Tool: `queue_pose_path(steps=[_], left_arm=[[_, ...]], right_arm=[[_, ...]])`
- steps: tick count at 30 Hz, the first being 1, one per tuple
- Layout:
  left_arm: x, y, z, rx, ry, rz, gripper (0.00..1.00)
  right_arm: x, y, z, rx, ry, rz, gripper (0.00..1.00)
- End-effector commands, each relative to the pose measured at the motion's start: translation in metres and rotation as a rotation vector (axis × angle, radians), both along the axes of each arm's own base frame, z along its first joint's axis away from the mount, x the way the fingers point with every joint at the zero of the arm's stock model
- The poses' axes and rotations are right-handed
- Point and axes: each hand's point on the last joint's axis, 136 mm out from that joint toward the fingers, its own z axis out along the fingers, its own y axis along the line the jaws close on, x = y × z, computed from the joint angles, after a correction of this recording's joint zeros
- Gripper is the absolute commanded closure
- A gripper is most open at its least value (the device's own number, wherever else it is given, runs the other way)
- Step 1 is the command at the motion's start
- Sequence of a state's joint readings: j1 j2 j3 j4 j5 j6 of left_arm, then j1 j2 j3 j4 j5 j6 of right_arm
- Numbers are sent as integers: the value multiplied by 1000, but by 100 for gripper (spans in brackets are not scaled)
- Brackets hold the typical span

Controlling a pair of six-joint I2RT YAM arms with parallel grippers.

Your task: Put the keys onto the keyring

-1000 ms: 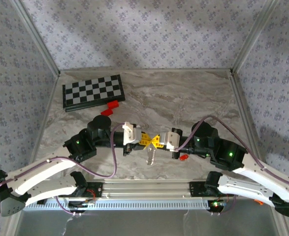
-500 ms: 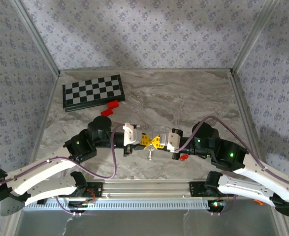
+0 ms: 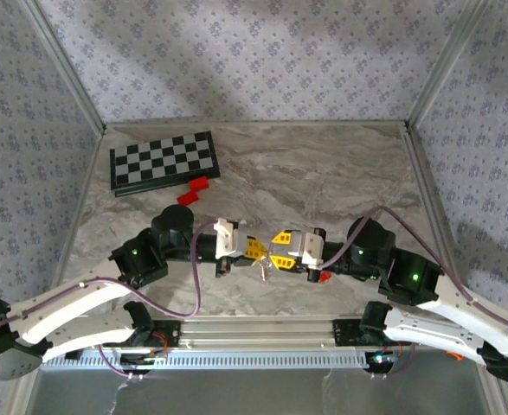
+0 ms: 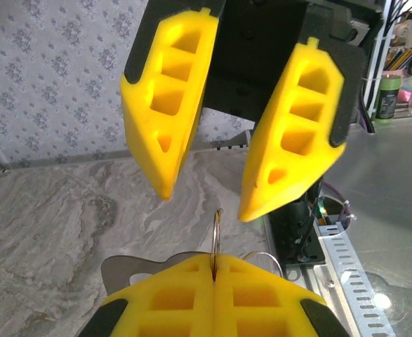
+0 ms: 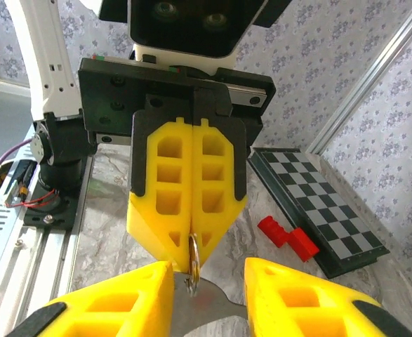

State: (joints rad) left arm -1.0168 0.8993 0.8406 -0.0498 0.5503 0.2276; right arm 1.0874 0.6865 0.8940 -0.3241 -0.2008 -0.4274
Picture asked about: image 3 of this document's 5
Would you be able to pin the red-headed key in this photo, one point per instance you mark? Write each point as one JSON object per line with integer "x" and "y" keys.
{"x": 325, "y": 277}

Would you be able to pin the silver keyring with keys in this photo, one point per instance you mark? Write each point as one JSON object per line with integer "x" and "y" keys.
{"x": 265, "y": 268}

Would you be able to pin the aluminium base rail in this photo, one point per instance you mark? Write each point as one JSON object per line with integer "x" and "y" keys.
{"x": 258, "y": 333}

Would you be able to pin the aluminium frame post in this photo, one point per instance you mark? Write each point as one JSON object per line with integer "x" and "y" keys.
{"x": 448, "y": 65}
{"x": 65, "y": 65}

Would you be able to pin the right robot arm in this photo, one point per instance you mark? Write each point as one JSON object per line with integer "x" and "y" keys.
{"x": 452, "y": 311}

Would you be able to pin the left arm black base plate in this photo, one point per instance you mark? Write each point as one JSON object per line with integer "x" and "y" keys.
{"x": 171, "y": 333}

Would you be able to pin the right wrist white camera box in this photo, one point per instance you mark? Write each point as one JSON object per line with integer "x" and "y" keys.
{"x": 310, "y": 248}

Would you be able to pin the black and grey chessboard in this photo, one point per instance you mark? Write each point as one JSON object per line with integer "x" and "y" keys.
{"x": 162, "y": 160}

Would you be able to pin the aluminium table side rail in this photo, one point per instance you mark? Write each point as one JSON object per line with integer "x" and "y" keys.
{"x": 431, "y": 194}
{"x": 75, "y": 216}

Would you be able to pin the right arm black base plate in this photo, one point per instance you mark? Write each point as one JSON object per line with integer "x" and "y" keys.
{"x": 344, "y": 333}

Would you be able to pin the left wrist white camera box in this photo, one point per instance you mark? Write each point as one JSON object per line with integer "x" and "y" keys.
{"x": 229, "y": 240}

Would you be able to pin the small black box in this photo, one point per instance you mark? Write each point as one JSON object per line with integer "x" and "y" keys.
{"x": 72, "y": 355}

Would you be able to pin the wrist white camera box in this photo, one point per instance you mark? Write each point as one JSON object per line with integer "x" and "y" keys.
{"x": 310, "y": 248}
{"x": 229, "y": 240}

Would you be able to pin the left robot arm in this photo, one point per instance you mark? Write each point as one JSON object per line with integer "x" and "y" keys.
{"x": 63, "y": 302}

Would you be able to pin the aluminium table back rail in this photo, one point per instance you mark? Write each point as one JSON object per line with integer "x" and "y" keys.
{"x": 258, "y": 124}

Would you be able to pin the orange pipe clamp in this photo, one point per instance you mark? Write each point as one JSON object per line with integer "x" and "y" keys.
{"x": 454, "y": 355}

